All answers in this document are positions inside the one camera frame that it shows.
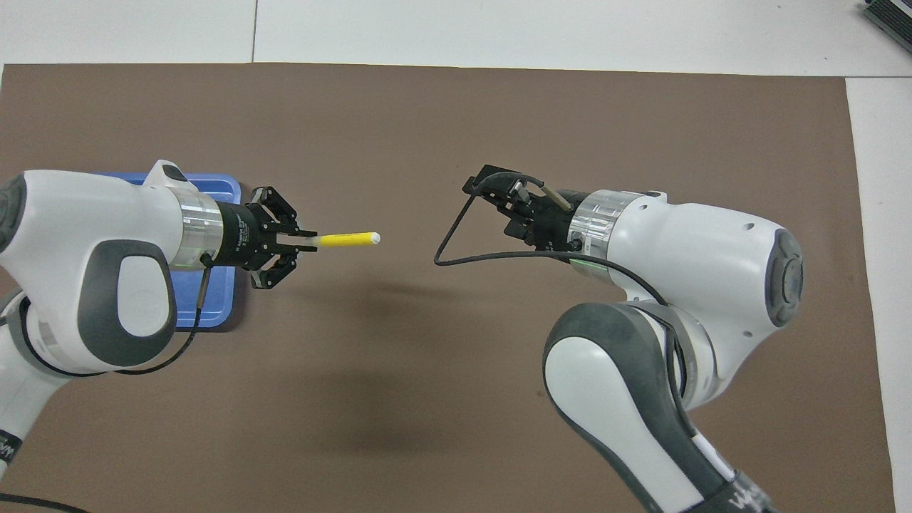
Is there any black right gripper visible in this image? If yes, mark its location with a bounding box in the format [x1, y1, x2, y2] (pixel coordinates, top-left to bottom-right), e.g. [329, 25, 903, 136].
[462, 165, 582, 252]

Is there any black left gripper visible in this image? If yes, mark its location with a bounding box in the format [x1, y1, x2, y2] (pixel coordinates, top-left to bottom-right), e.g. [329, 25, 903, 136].
[216, 186, 319, 291]

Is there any yellow highlighter pen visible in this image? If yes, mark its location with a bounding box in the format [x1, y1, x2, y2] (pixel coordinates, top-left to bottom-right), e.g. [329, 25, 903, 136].
[299, 231, 381, 249]

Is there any blue plastic tray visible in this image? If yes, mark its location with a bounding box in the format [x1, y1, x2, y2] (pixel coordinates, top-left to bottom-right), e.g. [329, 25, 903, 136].
[96, 173, 242, 330]

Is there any brown table mat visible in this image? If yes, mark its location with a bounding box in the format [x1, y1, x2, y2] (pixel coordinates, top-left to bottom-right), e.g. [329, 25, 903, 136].
[0, 63, 897, 513]

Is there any grey ribbed device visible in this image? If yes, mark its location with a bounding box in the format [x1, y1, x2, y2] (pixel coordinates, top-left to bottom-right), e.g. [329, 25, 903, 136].
[861, 0, 912, 38]

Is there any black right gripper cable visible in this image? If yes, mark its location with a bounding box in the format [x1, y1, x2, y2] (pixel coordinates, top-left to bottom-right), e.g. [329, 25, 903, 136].
[434, 171, 690, 410]

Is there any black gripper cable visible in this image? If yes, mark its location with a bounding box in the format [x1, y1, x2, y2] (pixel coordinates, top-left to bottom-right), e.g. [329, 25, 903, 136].
[0, 251, 213, 513]
[434, 171, 690, 410]

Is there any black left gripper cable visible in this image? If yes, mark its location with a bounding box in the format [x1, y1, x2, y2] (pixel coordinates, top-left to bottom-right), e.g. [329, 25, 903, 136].
[0, 251, 213, 513]

